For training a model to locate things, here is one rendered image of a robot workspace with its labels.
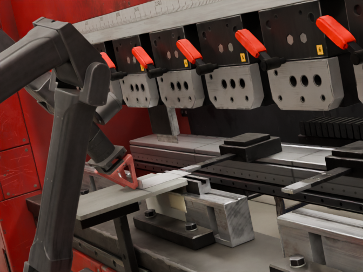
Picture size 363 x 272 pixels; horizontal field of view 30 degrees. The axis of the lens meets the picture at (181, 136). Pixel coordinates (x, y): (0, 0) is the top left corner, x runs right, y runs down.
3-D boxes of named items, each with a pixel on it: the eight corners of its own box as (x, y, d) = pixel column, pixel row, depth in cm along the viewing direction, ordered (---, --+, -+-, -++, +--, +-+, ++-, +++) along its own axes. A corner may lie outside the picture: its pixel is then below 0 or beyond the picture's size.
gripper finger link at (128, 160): (137, 175, 159) (113, 145, 156) (150, 178, 153) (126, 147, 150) (117, 195, 157) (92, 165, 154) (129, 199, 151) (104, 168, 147)
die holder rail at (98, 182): (62, 190, 232) (56, 163, 230) (79, 184, 234) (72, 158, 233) (122, 210, 188) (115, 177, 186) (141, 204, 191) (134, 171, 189)
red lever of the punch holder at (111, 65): (94, 52, 162) (112, 76, 157) (110, 48, 164) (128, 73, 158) (94, 58, 163) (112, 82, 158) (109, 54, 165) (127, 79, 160)
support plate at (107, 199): (53, 208, 156) (52, 204, 156) (152, 176, 168) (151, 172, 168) (80, 221, 141) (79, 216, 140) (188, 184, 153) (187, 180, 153)
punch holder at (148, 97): (125, 107, 165) (110, 40, 162) (155, 99, 169) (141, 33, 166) (152, 107, 152) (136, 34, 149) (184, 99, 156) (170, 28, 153)
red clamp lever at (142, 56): (129, 46, 145) (151, 74, 139) (146, 42, 147) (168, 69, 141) (128, 53, 146) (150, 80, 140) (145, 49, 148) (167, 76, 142)
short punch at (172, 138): (154, 142, 164) (146, 103, 162) (161, 140, 165) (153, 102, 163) (174, 144, 155) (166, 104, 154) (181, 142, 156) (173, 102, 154)
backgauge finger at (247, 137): (170, 175, 168) (167, 156, 167) (255, 148, 180) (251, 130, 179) (195, 180, 158) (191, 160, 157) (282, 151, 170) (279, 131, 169)
